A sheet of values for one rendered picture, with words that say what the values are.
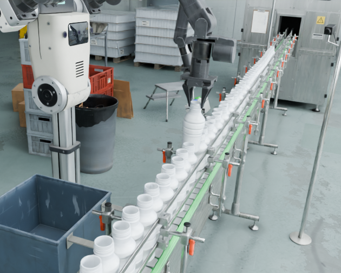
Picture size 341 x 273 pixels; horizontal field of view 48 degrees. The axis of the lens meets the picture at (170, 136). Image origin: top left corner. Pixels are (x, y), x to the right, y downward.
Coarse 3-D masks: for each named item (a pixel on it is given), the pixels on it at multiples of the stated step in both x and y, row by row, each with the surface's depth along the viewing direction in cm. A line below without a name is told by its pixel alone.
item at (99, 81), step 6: (90, 66) 472; (96, 66) 470; (102, 66) 468; (90, 72) 475; (96, 72) 473; (102, 72) 437; (108, 72) 454; (90, 78) 412; (96, 78) 427; (102, 78) 440; (108, 78) 456; (90, 84) 415; (96, 84) 430; (102, 84) 444; (108, 84) 460; (90, 90) 418; (96, 90) 432; (102, 90) 445
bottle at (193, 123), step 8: (192, 104) 119; (200, 104) 119; (192, 112) 120; (200, 112) 121; (184, 120) 122; (192, 120) 119; (200, 120) 120; (184, 128) 122; (192, 128) 120; (200, 128) 121; (184, 136) 123; (192, 136) 121; (200, 136) 123
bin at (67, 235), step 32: (32, 192) 141; (64, 192) 139; (96, 192) 134; (0, 224) 111; (32, 224) 144; (64, 224) 144; (96, 224) 126; (0, 256) 116; (32, 256) 111; (64, 256) 110
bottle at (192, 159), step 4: (184, 144) 121; (188, 144) 122; (192, 144) 121; (184, 148) 119; (188, 148) 119; (192, 148) 119; (188, 152) 119; (192, 152) 119; (188, 156) 119; (192, 156) 120; (188, 160) 119; (192, 160) 119; (196, 160) 121; (192, 164) 120; (192, 168) 120; (192, 176) 121; (192, 180) 122; (192, 184) 123
